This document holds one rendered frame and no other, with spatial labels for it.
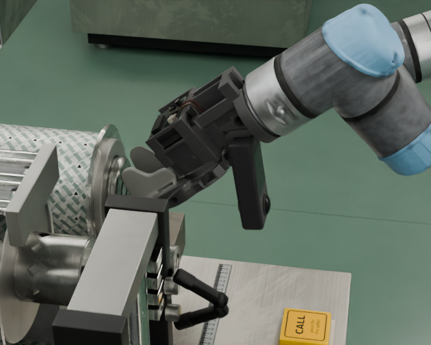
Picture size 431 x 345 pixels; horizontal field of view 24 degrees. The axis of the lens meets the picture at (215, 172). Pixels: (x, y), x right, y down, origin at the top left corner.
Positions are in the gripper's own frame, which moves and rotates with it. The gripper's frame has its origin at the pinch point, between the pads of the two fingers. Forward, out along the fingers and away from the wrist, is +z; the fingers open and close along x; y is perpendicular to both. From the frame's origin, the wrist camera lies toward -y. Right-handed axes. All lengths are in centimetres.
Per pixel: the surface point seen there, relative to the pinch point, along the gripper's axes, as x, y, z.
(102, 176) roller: 2.0, 6.0, -0.7
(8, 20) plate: -59, 18, 33
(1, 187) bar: 26.9, 18.5, -9.8
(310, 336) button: -15.7, -37.2, 4.7
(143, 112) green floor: -225, -60, 122
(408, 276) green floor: -145, -123, 46
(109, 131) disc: -4.3, 7.9, -1.4
